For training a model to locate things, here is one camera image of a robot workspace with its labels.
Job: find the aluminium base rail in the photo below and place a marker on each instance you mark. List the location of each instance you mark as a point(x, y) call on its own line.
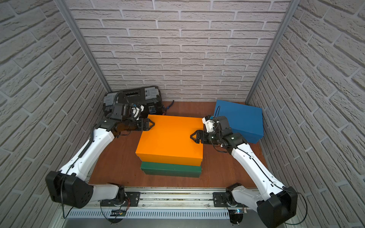
point(163, 203)

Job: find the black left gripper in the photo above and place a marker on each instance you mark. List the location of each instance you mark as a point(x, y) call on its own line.
point(144, 124)

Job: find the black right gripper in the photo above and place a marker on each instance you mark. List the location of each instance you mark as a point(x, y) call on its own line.
point(198, 133)

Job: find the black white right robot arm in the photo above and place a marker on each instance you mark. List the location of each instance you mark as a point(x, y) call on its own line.
point(275, 203)

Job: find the left aluminium corner post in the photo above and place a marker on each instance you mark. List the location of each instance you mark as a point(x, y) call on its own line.
point(70, 20)

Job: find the green circuit board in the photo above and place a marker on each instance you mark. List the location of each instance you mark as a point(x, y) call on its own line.
point(238, 211)
point(118, 213)

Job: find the orange shoebox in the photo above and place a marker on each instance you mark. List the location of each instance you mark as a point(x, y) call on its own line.
point(169, 141)

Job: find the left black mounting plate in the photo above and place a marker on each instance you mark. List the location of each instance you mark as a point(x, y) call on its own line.
point(130, 199)

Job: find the green shoebox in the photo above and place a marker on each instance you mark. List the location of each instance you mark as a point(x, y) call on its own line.
point(163, 169)

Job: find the right green circuit board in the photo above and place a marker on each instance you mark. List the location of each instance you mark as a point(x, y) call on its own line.
point(238, 211)

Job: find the black grey toolbox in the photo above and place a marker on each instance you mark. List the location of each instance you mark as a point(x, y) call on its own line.
point(149, 97)

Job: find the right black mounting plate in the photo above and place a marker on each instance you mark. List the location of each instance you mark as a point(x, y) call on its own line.
point(226, 200)

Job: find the left green circuit board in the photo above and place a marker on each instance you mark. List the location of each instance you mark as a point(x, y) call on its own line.
point(118, 213)

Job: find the blue shoebox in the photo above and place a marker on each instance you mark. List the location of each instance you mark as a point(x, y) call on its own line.
point(244, 119)

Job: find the black mounting plate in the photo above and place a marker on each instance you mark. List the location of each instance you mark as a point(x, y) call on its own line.
point(226, 200)
point(130, 199)

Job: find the aluminium corner post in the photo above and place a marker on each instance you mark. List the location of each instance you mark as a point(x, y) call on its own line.
point(275, 43)
point(70, 20)

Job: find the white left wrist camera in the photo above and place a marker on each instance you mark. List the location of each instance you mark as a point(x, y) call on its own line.
point(137, 109)

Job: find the right aluminium corner post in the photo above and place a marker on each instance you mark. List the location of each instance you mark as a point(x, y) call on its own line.
point(275, 43)

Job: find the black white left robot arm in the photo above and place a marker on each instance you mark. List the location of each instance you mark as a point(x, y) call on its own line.
point(68, 185)

